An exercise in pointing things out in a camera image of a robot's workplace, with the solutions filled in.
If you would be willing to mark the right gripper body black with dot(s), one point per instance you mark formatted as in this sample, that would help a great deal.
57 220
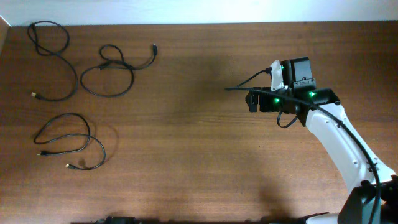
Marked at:
269 102

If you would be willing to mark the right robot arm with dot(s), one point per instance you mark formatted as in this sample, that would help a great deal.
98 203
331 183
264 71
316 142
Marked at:
297 75

